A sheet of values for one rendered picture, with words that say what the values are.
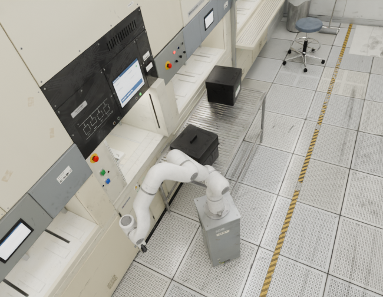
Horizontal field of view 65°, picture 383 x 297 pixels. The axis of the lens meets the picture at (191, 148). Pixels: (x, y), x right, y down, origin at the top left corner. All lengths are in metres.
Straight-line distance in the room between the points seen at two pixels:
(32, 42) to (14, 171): 0.61
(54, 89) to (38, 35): 0.26
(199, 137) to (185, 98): 0.72
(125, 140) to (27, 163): 1.22
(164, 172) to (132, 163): 1.02
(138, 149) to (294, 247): 1.66
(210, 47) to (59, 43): 2.34
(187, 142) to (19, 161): 1.22
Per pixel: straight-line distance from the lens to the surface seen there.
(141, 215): 1.62
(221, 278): 2.87
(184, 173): 1.55
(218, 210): 2.20
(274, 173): 3.41
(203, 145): 2.32
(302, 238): 3.06
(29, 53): 1.58
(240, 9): 4.50
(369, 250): 3.17
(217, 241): 2.44
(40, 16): 1.61
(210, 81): 2.92
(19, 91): 1.57
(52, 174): 1.80
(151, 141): 2.64
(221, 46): 3.66
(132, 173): 2.46
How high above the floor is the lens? 2.73
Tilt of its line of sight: 48 degrees down
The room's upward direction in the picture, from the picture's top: 11 degrees counter-clockwise
